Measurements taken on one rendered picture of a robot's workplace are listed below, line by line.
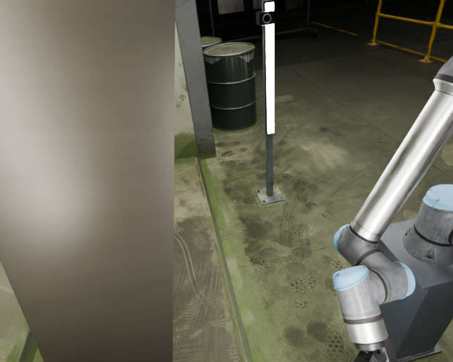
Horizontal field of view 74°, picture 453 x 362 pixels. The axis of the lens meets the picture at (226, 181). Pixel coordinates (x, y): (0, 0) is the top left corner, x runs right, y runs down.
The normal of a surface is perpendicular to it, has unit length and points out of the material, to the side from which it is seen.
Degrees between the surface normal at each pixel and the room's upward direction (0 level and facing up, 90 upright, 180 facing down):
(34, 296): 90
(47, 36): 90
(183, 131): 90
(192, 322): 0
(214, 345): 0
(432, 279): 0
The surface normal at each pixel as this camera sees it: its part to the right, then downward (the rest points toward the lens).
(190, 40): 0.20, 0.56
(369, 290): 0.31, -0.32
